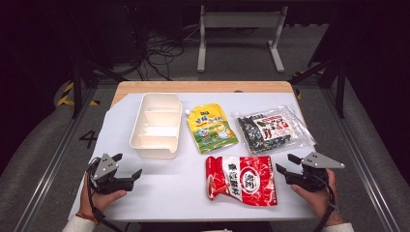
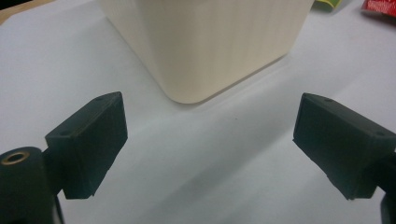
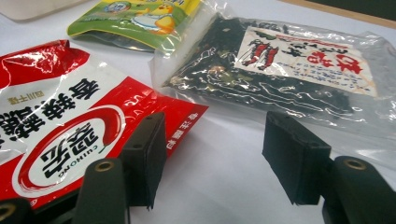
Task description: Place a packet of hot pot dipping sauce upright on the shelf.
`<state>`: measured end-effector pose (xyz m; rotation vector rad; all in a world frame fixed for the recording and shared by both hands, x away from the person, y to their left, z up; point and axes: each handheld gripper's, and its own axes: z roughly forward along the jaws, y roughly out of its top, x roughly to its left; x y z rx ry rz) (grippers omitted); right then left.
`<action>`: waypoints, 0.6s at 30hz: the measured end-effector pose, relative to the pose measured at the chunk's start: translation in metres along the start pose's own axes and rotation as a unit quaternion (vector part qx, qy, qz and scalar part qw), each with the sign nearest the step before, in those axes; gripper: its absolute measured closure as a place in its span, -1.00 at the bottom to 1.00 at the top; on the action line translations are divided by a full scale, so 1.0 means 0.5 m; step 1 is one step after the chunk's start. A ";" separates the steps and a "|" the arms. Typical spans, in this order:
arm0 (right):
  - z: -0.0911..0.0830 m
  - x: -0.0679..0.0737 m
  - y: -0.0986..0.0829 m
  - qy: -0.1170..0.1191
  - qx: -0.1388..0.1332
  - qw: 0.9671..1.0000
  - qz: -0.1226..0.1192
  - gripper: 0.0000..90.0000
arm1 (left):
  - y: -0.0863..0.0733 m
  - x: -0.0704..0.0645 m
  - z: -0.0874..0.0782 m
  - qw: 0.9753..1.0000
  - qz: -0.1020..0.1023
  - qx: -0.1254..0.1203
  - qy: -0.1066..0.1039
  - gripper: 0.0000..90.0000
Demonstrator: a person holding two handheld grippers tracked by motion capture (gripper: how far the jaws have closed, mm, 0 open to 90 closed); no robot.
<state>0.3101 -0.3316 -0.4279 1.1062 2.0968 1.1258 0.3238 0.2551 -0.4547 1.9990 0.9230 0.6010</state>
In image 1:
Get white metal stand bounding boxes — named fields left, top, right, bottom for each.
left=196, top=4, right=289, bottom=74

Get tangle of black floor cables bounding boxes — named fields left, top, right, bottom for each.
left=134, top=30, right=186, bottom=82

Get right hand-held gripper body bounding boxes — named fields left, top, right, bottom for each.
left=284, top=151, right=346, bottom=193

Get clear seaweed snack packet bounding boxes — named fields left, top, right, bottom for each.
left=234, top=103, right=317, bottom=157

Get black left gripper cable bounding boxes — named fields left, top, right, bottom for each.
left=85, top=157, right=125, bottom=232

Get black metal stand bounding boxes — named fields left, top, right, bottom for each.
left=66, top=9, right=129, bottom=120
left=288, top=44, right=348, bottom=120

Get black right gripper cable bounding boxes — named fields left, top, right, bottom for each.
left=312, top=173, right=339, bottom=232

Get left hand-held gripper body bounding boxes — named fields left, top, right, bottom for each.
left=87, top=153, right=135, bottom=195

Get person's right hand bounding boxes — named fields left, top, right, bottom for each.
left=290, top=168, right=345, bottom=227

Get orange bracelet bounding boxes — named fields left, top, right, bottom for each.
left=74, top=212, right=100, bottom=225

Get white divided plastic container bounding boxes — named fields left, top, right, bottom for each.
left=129, top=92, right=184, bottom=160

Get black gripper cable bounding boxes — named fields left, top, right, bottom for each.
left=312, top=173, right=339, bottom=232
left=85, top=157, right=125, bottom=232

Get yellow black hazard tape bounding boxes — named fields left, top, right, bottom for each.
left=56, top=81, right=101, bottom=107

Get yellow green cartoon pouch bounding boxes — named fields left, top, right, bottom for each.
left=185, top=101, right=240, bottom=155

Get aluminium floor rail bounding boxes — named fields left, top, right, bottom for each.
left=321, top=87, right=402, bottom=232
left=12, top=87, right=99, bottom=232

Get red white snack packet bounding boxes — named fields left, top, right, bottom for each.
left=205, top=155, right=278, bottom=208

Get person's left hand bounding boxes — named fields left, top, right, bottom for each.
left=78, top=173, right=128, bottom=224

